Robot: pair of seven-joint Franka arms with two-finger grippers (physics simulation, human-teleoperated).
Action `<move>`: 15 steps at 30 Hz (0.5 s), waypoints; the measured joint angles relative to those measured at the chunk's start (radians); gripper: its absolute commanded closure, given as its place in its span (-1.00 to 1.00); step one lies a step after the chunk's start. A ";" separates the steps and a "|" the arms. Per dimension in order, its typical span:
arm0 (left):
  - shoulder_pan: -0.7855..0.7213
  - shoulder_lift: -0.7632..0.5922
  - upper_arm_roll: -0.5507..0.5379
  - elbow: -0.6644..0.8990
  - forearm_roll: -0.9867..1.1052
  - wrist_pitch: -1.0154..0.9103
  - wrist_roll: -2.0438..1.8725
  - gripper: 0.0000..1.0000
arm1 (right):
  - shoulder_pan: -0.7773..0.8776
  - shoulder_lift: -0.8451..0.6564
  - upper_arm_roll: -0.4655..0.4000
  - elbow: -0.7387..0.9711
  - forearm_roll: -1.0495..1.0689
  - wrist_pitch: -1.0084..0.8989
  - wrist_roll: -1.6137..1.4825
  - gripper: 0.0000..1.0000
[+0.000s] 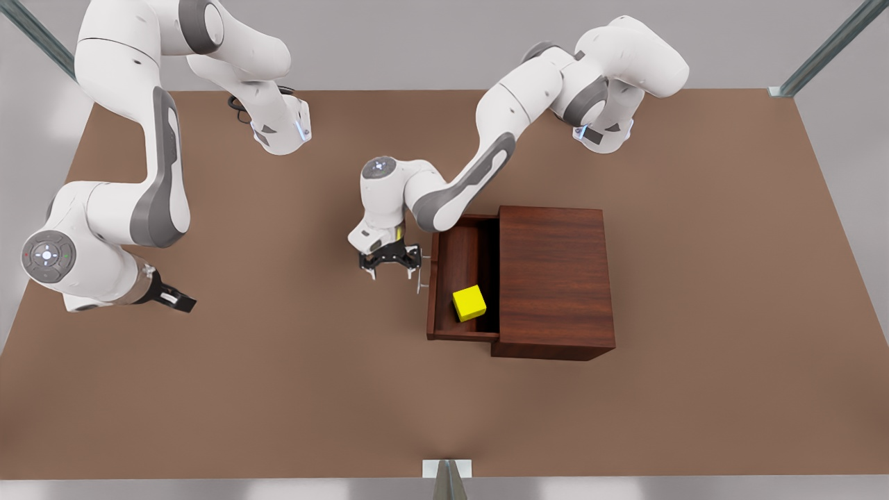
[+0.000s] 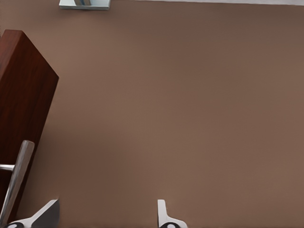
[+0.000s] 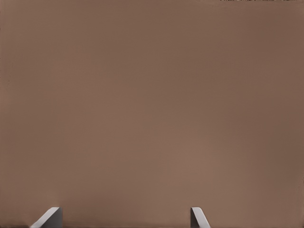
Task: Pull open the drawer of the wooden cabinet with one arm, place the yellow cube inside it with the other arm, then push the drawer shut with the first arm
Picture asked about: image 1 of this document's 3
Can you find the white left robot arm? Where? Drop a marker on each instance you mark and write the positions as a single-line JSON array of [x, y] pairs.
[[479, 167]]

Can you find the silver frame post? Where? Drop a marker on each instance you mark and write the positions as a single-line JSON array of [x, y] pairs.
[[826, 48], [447, 479], [42, 38]]

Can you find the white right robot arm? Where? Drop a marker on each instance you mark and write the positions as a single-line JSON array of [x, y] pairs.
[[118, 208]]

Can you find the yellow cube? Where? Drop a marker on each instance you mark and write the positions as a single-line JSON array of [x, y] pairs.
[[469, 303]]

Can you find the dark wooden cabinet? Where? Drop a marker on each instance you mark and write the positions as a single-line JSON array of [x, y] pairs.
[[554, 278]]

